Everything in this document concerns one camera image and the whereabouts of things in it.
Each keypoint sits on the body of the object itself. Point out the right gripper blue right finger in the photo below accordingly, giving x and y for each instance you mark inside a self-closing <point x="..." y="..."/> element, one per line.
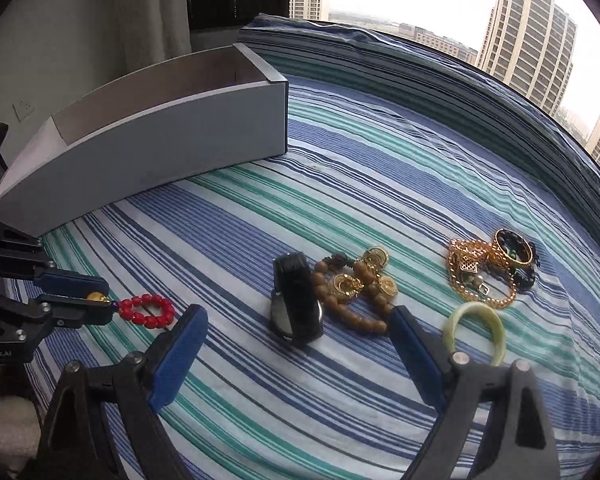
<point x="518" y="439"/>

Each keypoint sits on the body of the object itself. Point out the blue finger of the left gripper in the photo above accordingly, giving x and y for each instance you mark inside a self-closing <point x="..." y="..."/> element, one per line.
<point x="72" y="282"/>
<point x="62" y="311"/>

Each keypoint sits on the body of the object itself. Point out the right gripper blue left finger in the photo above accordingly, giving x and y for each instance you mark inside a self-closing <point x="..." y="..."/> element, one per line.
<point x="76" y="440"/>

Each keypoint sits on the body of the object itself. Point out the white fluffy towel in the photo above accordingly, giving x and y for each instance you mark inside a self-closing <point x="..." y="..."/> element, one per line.
<point x="20" y="429"/>

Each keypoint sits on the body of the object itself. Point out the pale green jade bangle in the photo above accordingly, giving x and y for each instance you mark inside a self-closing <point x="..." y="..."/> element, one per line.
<point x="479" y="315"/>

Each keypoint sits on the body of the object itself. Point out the gold black bangle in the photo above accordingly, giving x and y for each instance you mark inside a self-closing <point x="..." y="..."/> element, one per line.
<point x="511" y="249"/>

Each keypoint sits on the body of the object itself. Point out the gold round earring right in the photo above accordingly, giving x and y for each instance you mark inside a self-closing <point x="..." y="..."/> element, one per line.
<point x="386" y="290"/>

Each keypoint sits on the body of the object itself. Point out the gold round earring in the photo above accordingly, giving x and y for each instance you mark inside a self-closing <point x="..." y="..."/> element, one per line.
<point x="376" y="258"/>
<point x="386" y="290"/>

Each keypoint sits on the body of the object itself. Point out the gold round earring top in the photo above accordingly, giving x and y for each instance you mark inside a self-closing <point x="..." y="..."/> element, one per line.
<point x="376" y="258"/>

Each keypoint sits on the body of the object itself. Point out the black watch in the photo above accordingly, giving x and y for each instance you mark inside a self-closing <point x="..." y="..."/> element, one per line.
<point x="296" y="315"/>

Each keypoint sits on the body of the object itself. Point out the grey cardboard box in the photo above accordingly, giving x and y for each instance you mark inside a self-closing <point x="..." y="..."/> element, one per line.
<point x="172" y="120"/>

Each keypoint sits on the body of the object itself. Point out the striped blue green bedsheet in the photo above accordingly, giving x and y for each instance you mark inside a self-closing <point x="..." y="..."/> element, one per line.
<point x="389" y="145"/>

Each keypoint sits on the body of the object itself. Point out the beige curtain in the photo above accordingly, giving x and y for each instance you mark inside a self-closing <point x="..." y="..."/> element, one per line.
<point x="152" y="31"/>

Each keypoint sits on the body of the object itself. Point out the wall socket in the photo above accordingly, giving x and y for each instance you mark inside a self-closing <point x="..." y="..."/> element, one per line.
<point x="22" y="110"/>

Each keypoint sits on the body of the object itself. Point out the gold ring earring left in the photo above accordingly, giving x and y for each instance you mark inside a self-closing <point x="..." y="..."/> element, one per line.
<point x="346" y="287"/>

